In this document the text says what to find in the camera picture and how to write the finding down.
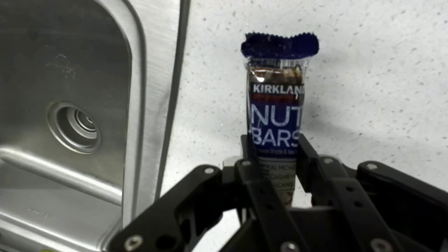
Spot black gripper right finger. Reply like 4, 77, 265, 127
295, 133, 448, 252

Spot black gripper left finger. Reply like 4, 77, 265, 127
107, 133, 312, 252

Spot blue nut bar packet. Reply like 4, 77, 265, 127
239, 31, 320, 209

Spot sink drain strainer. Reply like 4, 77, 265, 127
46, 101, 103, 155

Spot stainless steel double sink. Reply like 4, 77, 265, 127
0, 0, 191, 252

